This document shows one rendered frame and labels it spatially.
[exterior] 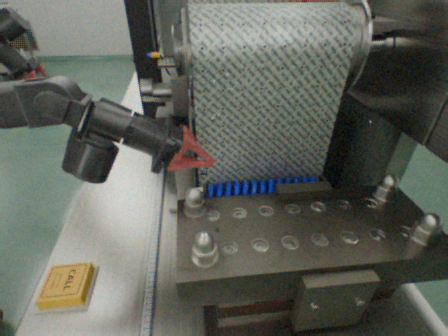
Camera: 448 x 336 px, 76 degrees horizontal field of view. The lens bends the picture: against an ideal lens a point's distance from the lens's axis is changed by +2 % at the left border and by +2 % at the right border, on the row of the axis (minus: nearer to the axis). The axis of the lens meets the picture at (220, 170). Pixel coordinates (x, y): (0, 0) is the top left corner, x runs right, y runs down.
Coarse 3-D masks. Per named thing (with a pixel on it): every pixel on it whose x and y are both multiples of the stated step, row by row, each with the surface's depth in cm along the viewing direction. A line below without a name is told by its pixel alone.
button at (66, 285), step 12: (72, 264) 50; (84, 264) 50; (48, 276) 48; (60, 276) 48; (72, 276) 48; (84, 276) 48; (48, 288) 47; (60, 288) 47; (72, 288) 47; (84, 288) 47; (36, 300) 45; (48, 300) 45; (60, 300) 45; (72, 300) 46; (84, 300) 47
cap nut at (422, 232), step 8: (424, 216) 40; (432, 216) 39; (440, 216) 39; (416, 224) 41; (424, 224) 40; (432, 224) 39; (440, 224) 39; (416, 232) 41; (424, 232) 40; (432, 232) 39; (440, 232) 40; (416, 240) 41; (424, 240) 40; (432, 240) 40
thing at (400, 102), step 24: (312, 0) 73; (336, 0) 62; (384, 0) 47; (408, 0) 42; (432, 0) 38; (408, 24) 43; (432, 24) 38; (408, 48) 43; (432, 48) 39; (384, 72) 48; (408, 72) 43; (432, 72) 39; (360, 96) 55; (384, 96) 49; (408, 96) 43; (432, 96) 39; (408, 120) 44; (432, 120) 39; (432, 144) 40
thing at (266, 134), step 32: (224, 96) 43; (256, 96) 44; (288, 96) 44; (320, 96) 45; (224, 128) 46; (256, 128) 47; (288, 128) 47; (320, 128) 48; (224, 160) 50; (256, 160) 50; (288, 160) 51; (320, 160) 52
